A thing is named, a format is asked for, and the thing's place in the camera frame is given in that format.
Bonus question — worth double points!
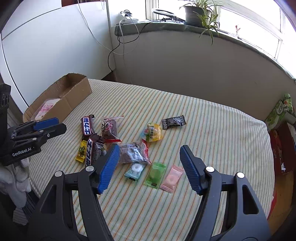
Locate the yellow candy packet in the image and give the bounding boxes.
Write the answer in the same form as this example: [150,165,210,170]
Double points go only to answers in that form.
[75,140,87,163]

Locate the brown Snickers bar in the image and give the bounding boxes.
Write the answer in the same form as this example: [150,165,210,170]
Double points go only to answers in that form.
[85,134,106,167]
[81,114,95,140]

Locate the clear bag dark dried fruit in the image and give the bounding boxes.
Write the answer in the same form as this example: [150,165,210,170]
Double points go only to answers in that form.
[101,116,124,143]

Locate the pink candy packet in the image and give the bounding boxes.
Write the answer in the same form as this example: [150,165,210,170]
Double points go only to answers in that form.
[160,165,184,193]

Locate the green candy packet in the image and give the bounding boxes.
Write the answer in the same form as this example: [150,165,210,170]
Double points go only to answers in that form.
[144,162,167,189]

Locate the clear bag red edge snacks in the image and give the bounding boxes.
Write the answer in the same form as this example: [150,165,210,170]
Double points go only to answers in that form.
[118,140,151,165]

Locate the teal candy packet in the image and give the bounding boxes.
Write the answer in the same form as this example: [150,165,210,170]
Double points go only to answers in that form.
[124,162,147,181]

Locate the black candy packet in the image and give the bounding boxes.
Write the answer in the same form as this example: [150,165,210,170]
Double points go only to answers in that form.
[162,115,186,130]

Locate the yellow jelly cup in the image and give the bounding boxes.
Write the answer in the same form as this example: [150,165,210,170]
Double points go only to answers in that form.
[142,123,163,142]

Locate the white cloth glove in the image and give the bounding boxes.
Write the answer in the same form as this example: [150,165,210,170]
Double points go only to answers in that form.
[1,158,32,208]

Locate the brown cardboard box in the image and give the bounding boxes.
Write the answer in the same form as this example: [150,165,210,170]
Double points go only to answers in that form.
[23,73,92,122]

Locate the red box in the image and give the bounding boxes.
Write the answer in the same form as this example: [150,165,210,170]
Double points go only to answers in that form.
[269,123,295,176]

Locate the striped table cloth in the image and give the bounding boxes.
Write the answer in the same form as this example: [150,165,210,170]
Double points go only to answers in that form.
[30,79,274,240]

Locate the green tissue box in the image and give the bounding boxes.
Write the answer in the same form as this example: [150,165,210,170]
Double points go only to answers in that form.
[265,93,295,132]

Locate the white power strip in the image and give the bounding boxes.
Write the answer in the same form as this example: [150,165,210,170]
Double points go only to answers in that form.
[120,9,139,24]

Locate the black device on windowsill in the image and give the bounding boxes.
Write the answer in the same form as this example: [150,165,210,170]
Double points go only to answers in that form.
[152,9,185,23]

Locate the potted spider plant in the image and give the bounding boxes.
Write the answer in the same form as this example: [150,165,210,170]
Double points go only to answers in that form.
[180,0,223,44]

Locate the black cable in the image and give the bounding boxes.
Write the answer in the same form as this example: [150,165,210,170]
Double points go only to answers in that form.
[107,21,153,72]

